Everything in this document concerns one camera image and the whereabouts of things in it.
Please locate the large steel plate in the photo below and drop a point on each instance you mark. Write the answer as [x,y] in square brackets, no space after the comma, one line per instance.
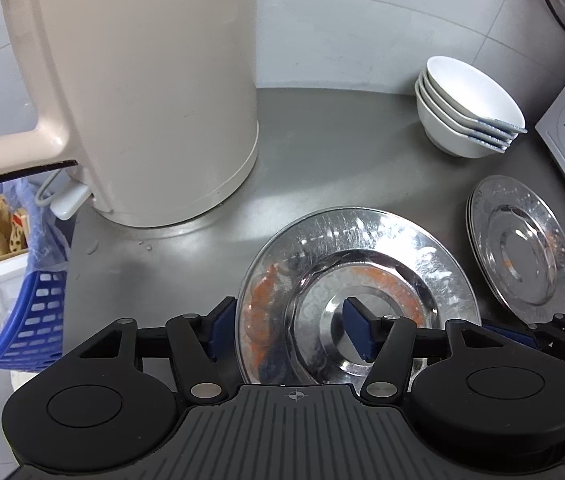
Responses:
[290,327]

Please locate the beige electric kettle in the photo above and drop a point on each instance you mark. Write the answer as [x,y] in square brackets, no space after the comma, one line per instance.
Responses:
[149,105]

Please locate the small white bowl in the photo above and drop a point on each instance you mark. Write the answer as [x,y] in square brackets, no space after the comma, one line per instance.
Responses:
[450,140]

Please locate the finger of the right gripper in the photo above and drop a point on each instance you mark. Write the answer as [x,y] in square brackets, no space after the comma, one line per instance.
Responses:
[515,335]

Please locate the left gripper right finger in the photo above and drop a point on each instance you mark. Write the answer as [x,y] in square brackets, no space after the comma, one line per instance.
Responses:
[384,343]

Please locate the blue plastic basket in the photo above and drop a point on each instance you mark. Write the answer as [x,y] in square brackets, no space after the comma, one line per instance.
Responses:
[33,288]

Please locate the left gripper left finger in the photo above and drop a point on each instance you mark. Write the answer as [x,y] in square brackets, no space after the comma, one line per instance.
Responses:
[203,353]

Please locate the white kettle plug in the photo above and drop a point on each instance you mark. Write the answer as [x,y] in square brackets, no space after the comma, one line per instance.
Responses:
[65,202]

